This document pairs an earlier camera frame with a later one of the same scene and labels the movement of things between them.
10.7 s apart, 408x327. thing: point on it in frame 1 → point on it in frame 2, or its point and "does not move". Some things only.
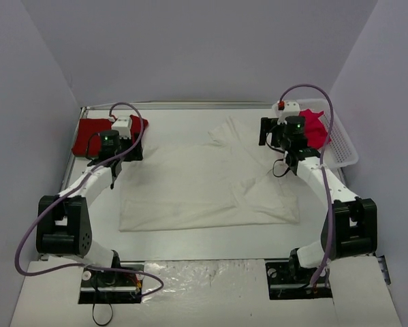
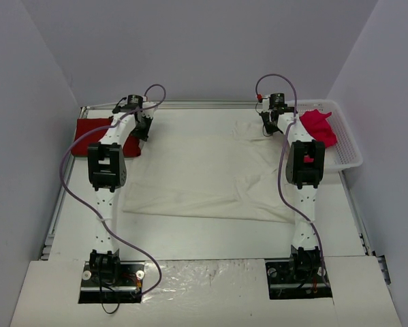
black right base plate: (287, 280) does not move
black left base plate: (107, 287) does not move
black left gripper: (134, 152) → (142, 129)
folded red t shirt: (88, 127) does not move
